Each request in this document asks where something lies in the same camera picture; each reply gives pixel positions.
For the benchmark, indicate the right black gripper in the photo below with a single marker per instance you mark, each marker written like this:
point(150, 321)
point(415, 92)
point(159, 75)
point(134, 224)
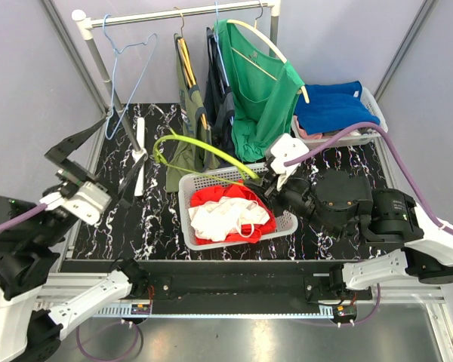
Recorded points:
point(262, 184)

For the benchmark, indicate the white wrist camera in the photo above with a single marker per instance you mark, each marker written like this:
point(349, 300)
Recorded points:
point(285, 148)
point(87, 202)

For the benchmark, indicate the dark navy tank top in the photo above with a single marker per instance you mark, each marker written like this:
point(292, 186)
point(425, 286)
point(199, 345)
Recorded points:
point(221, 135)

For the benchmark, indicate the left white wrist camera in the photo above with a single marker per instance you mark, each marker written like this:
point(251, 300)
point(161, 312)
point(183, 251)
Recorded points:
point(87, 202)

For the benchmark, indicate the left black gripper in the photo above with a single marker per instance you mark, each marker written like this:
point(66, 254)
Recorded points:
point(72, 170)

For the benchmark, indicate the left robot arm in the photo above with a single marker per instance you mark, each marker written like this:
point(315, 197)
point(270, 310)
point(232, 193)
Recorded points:
point(28, 233)

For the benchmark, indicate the red tank top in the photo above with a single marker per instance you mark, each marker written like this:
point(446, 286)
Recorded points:
point(214, 193)

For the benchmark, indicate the green t-shirt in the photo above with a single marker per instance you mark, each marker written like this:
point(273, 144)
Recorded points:
point(265, 92)

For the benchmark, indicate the small white laundry basket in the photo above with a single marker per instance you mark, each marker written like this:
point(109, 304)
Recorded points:
point(355, 138)

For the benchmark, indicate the white tank top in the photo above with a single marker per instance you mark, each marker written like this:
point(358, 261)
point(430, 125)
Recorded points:
point(215, 220)

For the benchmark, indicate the folded blue clothes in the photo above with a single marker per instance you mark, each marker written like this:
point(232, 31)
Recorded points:
point(332, 108)

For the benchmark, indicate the white clothes rack frame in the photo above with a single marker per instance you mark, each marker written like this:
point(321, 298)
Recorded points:
point(86, 26)

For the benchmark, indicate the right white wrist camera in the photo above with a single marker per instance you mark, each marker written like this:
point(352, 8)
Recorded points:
point(285, 148)

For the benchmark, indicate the cream curved wooden hanger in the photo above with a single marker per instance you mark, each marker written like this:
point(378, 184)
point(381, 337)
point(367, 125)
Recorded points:
point(262, 37)

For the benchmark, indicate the lime green hanger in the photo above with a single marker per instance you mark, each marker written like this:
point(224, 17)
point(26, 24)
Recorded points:
point(195, 153)

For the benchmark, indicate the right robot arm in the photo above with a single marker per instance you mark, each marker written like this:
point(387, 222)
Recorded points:
point(348, 206)

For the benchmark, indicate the olive green tank top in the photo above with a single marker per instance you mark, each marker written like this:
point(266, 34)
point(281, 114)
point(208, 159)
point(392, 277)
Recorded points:
point(190, 100)

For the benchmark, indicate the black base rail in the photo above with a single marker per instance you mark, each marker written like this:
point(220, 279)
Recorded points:
point(242, 289)

